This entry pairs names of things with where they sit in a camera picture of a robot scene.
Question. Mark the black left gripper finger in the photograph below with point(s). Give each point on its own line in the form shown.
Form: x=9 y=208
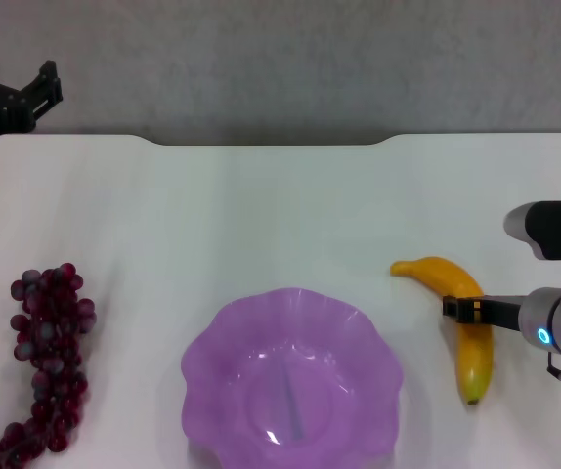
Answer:
x=41 y=83
x=46 y=100

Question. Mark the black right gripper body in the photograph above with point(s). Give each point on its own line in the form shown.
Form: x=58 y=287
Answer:
x=505 y=312

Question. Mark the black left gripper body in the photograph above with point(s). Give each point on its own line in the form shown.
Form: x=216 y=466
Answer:
x=2 y=112

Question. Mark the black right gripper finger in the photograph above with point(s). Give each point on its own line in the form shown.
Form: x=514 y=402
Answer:
x=463 y=309

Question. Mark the yellow plastic banana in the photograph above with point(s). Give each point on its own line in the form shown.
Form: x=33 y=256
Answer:
x=432 y=273

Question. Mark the dark red grape bunch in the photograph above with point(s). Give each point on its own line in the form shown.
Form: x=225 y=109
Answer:
x=48 y=342

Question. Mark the purple wavy plastic plate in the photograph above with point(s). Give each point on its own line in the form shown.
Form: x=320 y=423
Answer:
x=339 y=342

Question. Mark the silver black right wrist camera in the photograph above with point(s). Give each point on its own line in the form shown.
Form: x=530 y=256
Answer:
x=559 y=229

